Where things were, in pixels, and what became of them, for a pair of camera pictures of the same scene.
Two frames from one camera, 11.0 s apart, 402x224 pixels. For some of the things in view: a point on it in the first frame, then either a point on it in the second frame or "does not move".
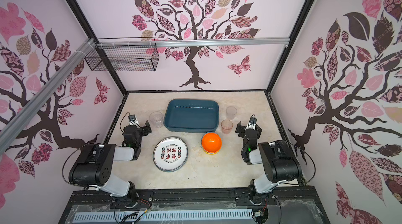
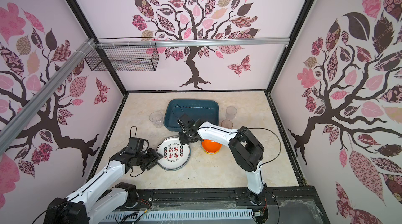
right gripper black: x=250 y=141 → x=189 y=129
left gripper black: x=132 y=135 → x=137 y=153
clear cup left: x=156 y=118 does not move
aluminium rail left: x=10 y=130 does not move
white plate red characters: x=170 y=154 does not move
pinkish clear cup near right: x=226 y=126 does not move
